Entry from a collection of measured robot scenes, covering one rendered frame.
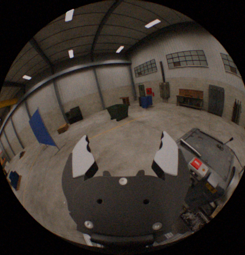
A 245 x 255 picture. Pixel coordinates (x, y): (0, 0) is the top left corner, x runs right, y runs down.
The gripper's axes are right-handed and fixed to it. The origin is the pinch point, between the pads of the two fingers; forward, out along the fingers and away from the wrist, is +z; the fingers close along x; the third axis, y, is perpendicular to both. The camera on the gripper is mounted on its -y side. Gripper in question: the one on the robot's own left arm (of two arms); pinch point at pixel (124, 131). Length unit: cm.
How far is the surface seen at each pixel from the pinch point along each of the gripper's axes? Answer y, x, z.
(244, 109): -75, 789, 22
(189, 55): -345, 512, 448
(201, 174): 27.4, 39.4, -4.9
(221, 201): 40, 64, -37
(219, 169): 25, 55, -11
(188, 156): 27.6, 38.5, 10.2
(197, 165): 26.3, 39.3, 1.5
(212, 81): -155, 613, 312
